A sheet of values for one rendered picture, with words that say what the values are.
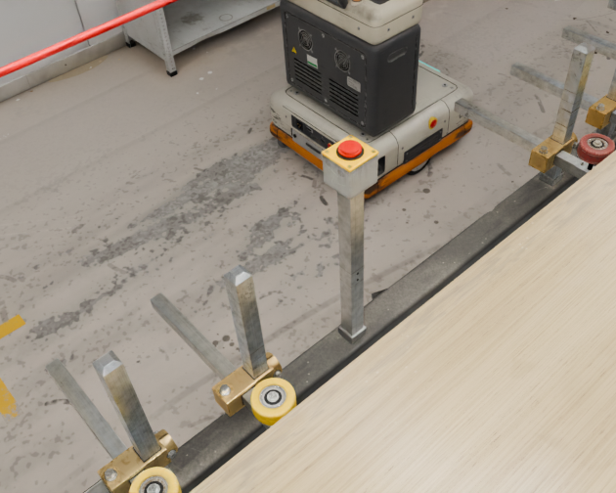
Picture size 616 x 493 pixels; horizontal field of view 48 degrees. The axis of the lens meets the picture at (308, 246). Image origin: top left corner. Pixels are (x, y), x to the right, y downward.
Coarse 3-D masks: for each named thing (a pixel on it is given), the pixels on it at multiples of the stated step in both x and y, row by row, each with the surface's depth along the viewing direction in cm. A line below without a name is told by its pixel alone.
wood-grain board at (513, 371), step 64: (576, 192) 155; (512, 256) 143; (576, 256) 142; (448, 320) 133; (512, 320) 132; (576, 320) 131; (384, 384) 124; (448, 384) 123; (512, 384) 123; (576, 384) 122; (256, 448) 117; (320, 448) 116; (384, 448) 116; (448, 448) 115; (512, 448) 115; (576, 448) 114
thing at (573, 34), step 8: (568, 32) 212; (576, 32) 211; (584, 32) 211; (576, 40) 212; (584, 40) 210; (592, 40) 208; (600, 40) 207; (600, 48) 207; (608, 48) 205; (608, 56) 206
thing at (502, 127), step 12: (456, 108) 194; (468, 108) 191; (480, 108) 190; (480, 120) 189; (492, 120) 186; (504, 120) 186; (504, 132) 185; (516, 132) 182; (528, 132) 182; (516, 144) 183; (528, 144) 180; (564, 156) 175; (564, 168) 175; (576, 168) 172
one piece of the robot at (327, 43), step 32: (288, 0) 264; (320, 0) 249; (352, 0) 237; (384, 0) 238; (416, 0) 240; (288, 32) 274; (320, 32) 258; (352, 32) 244; (384, 32) 238; (416, 32) 250; (288, 64) 286; (320, 64) 269; (352, 64) 253; (384, 64) 247; (416, 64) 260; (320, 96) 280; (352, 96) 264; (384, 96) 257; (416, 96) 272; (384, 128) 269
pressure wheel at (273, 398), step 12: (264, 384) 125; (276, 384) 125; (288, 384) 124; (252, 396) 123; (264, 396) 123; (276, 396) 123; (288, 396) 123; (252, 408) 122; (264, 408) 121; (276, 408) 121; (288, 408) 121; (264, 420) 122; (276, 420) 121
